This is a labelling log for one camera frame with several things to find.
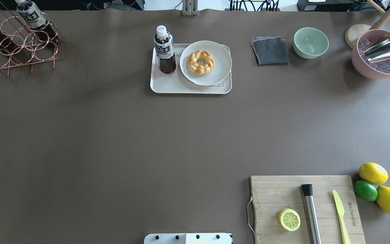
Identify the steel ice scoop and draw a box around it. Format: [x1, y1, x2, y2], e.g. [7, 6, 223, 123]
[362, 34, 390, 63]

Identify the pink ice bowl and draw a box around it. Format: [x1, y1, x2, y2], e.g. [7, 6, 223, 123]
[351, 29, 390, 79]

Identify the whole yellow lemon far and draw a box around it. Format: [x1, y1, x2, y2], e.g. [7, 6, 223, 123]
[359, 162, 389, 185]

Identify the bamboo cutting board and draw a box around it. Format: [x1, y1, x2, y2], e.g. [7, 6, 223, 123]
[250, 176, 366, 244]

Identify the tea bottle white cap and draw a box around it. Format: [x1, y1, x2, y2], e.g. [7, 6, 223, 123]
[154, 25, 176, 74]

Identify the green lime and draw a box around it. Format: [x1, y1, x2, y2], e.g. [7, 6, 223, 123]
[353, 180, 378, 201]

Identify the cream serving tray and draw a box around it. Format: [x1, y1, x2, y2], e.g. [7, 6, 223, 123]
[150, 44, 232, 95]

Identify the mint green bowl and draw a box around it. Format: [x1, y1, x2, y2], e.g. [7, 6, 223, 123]
[293, 27, 329, 59]

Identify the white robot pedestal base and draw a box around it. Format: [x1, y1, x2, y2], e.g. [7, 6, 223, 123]
[144, 232, 233, 244]

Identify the white round plate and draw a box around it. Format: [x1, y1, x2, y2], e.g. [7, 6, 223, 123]
[180, 40, 232, 85]

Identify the copper wire bottle rack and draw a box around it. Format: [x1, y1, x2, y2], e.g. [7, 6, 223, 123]
[0, 9, 65, 76]

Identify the yellow-green plastic knife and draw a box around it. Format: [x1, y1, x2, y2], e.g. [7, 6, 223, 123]
[332, 190, 351, 244]

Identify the grey folded cloth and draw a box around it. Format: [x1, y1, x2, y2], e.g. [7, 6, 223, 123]
[251, 37, 289, 65]

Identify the braided ring bread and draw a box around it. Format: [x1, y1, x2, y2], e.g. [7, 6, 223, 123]
[187, 50, 215, 75]

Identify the half lemon slice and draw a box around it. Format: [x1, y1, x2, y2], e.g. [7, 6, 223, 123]
[278, 208, 301, 231]

